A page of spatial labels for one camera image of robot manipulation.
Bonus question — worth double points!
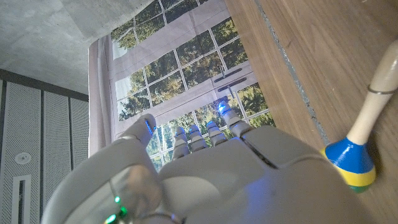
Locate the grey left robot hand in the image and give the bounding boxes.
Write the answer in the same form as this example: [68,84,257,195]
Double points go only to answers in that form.
[40,101,374,224]

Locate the colourful wooden maraca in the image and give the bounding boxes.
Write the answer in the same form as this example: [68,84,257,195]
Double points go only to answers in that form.
[320,40,398,194]

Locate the printed window backdrop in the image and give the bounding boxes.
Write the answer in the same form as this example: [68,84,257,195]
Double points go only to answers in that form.
[88,0,277,172]

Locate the grey tape table outline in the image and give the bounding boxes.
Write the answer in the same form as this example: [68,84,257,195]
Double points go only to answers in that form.
[253,0,330,146]

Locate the round white ceiling fixture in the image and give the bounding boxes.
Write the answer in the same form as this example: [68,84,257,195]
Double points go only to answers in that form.
[14,152,32,165]

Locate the rectangular ceiling slot vent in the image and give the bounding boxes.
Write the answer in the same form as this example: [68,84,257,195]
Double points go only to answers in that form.
[11,174,32,224]

